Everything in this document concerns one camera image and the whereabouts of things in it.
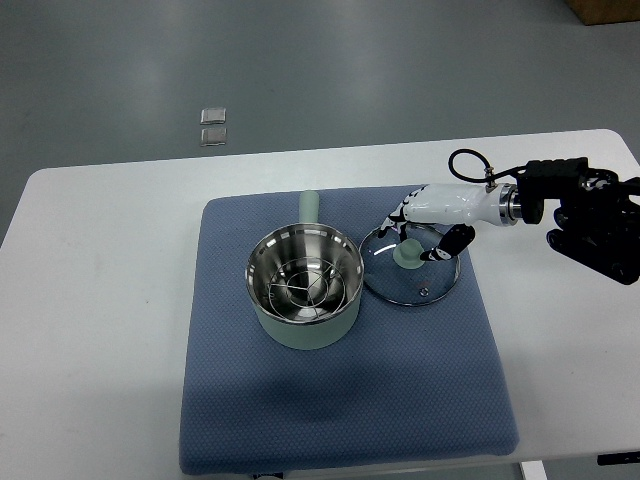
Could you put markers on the blue cushion mat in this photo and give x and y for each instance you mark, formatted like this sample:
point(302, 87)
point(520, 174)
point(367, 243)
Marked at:
point(405, 384)

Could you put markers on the glass lid green knob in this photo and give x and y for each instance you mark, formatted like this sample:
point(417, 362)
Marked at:
point(395, 271)

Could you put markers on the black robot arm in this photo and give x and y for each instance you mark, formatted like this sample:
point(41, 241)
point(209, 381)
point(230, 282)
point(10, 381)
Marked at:
point(597, 220)

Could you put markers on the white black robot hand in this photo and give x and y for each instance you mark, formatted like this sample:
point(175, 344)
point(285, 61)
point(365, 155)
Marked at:
point(458, 207)

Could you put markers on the brown cardboard box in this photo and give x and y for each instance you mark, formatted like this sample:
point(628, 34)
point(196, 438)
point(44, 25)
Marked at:
point(602, 12)

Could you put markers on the wire steaming rack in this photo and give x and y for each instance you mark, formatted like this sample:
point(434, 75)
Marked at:
point(306, 290)

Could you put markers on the upper floor metal plate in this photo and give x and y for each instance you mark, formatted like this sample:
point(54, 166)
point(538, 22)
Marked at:
point(213, 115)

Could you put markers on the green pot steel interior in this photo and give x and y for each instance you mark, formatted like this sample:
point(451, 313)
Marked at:
point(305, 238)

